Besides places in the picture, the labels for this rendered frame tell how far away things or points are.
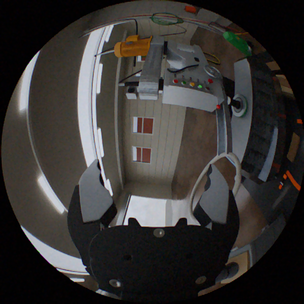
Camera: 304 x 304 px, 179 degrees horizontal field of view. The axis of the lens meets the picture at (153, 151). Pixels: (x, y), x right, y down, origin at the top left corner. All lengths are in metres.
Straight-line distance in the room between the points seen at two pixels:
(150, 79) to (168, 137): 6.65
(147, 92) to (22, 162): 2.50
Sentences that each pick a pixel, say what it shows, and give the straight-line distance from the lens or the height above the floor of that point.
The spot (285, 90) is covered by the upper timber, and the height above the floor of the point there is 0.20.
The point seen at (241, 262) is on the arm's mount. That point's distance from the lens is 0.97.
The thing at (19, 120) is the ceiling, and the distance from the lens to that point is 2.50.
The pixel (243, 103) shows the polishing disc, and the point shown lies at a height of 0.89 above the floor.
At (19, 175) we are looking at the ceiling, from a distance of 2.59.
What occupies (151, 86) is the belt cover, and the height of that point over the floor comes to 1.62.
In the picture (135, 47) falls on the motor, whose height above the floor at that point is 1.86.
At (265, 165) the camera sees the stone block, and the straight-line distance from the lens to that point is 1.03.
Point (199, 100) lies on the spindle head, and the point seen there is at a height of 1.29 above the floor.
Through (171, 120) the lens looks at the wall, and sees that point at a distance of 6.92.
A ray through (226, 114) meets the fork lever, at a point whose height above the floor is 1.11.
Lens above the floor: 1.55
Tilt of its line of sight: 2 degrees up
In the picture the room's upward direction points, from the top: 84 degrees counter-clockwise
